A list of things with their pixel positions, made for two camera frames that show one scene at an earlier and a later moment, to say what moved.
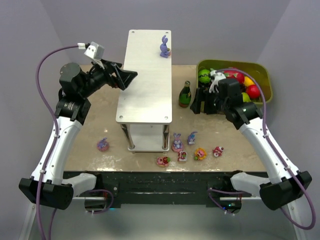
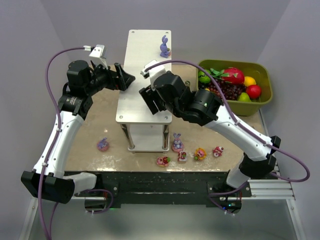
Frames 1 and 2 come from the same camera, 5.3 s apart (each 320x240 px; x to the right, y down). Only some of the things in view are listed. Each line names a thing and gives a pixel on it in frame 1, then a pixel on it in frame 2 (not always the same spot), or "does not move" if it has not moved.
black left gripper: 114,76 does not move
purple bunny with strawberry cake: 165,52 does not move
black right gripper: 206,97 -> 152,99
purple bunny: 103,145 does not move
